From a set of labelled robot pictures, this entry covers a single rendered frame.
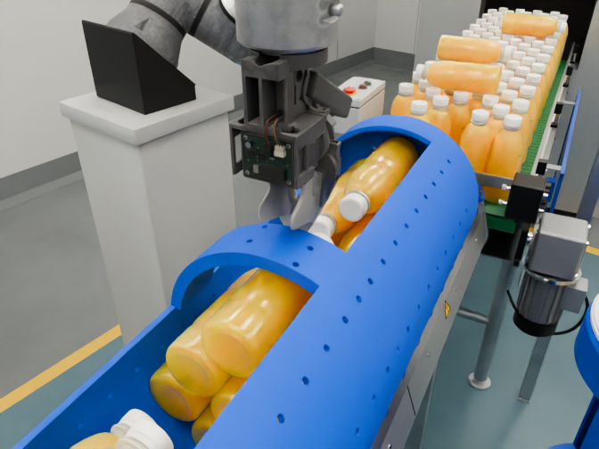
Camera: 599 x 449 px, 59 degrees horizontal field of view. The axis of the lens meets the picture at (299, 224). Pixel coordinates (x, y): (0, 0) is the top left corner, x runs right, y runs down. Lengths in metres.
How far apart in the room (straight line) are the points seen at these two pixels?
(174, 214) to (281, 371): 1.02
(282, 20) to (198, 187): 1.05
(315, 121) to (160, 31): 0.92
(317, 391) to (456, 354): 1.80
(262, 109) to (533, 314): 1.18
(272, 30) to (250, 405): 0.29
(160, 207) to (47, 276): 1.49
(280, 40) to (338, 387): 0.30
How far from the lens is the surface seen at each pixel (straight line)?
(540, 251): 1.43
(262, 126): 0.47
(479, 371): 2.10
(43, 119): 3.59
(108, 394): 0.64
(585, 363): 0.87
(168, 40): 1.38
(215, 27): 1.41
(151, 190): 1.35
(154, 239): 1.42
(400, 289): 0.60
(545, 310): 1.53
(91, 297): 2.60
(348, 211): 0.76
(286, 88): 0.46
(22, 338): 2.50
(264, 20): 0.45
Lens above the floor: 1.54
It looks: 32 degrees down
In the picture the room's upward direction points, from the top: straight up
